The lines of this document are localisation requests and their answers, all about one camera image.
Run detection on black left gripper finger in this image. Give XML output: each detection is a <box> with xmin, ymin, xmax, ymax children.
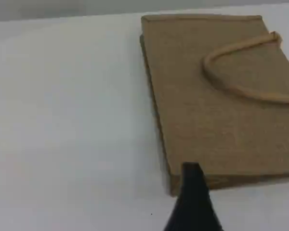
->
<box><xmin>163</xmin><ymin>162</ymin><xmax>223</xmax><ymax>231</ymax></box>

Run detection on brown jute tote bag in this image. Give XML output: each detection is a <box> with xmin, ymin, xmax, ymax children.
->
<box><xmin>139</xmin><ymin>14</ymin><xmax>289</xmax><ymax>197</ymax></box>

